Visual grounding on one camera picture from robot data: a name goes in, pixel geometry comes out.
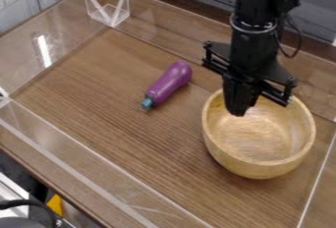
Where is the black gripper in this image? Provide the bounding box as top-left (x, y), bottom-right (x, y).
top-left (202, 19), bottom-right (297, 117)

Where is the purple toy eggplant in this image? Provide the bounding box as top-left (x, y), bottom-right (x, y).
top-left (139, 61), bottom-right (191, 110)

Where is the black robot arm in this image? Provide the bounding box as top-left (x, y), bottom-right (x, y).
top-left (202, 0), bottom-right (298, 117)

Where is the brown wooden bowl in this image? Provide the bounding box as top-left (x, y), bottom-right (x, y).
top-left (202, 90), bottom-right (315, 180)

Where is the yellow black device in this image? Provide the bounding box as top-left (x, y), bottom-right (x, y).
top-left (25, 191), bottom-right (89, 228)

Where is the clear acrylic tray wall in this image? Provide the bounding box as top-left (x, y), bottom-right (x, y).
top-left (0, 0), bottom-right (336, 228)

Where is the black cable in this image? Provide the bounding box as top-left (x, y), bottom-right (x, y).
top-left (0, 199), bottom-right (57, 228)

